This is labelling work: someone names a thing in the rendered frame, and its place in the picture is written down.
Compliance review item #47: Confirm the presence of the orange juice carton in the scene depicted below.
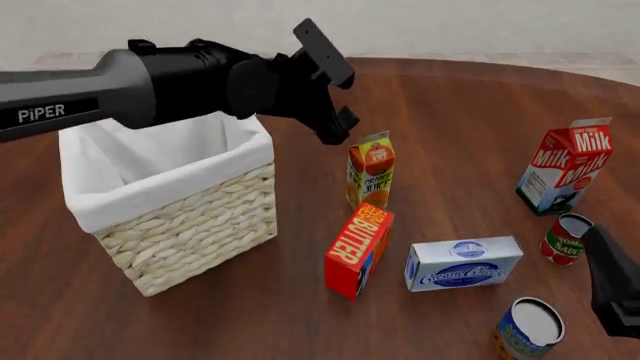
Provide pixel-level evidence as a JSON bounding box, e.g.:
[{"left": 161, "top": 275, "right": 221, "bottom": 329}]
[{"left": 344, "top": 129, "right": 397, "bottom": 212}]

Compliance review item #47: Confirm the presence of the blue and yellow soup can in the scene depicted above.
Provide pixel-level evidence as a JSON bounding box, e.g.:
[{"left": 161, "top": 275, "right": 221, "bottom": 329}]
[{"left": 494, "top": 296, "right": 567, "bottom": 360}]

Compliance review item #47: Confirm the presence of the red and yellow butter box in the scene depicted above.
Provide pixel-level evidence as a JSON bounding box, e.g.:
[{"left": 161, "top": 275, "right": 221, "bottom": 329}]
[{"left": 324, "top": 201, "right": 396, "bottom": 303}]

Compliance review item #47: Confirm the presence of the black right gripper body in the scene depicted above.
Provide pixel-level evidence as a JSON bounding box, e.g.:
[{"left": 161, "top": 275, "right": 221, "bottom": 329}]
[{"left": 589, "top": 294, "right": 640, "bottom": 339}]

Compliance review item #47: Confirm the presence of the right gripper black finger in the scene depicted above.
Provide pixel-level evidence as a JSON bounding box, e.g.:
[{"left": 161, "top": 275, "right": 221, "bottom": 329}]
[{"left": 582, "top": 223, "right": 640, "bottom": 306}]

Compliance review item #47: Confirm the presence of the red and white milk carton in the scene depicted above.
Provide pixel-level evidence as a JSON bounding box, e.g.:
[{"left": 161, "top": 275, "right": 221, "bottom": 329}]
[{"left": 514, "top": 116, "right": 616, "bottom": 218}]

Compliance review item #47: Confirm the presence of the wicker basket with white liner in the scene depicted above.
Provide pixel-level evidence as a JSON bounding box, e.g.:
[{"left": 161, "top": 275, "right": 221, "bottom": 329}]
[{"left": 58, "top": 111, "right": 279, "bottom": 299}]

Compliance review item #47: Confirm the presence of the white blue cream cheese box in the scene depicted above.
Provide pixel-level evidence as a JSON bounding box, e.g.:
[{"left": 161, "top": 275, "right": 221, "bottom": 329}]
[{"left": 403, "top": 234, "right": 526, "bottom": 294}]

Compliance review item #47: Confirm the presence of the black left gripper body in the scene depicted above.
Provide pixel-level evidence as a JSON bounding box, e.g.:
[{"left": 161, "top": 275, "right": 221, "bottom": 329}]
[{"left": 272, "top": 51, "right": 342, "bottom": 123}]

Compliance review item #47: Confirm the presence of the red tomato sauce can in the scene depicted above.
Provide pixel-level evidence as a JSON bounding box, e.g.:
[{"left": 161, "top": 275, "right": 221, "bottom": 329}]
[{"left": 539, "top": 212, "right": 596, "bottom": 267}]

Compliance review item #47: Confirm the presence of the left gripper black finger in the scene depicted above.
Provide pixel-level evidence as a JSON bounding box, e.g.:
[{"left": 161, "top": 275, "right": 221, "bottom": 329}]
[
  {"left": 334, "top": 105, "right": 362, "bottom": 131},
  {"left": 298, "top": 111, "right": 347, "bottom": 147}
]

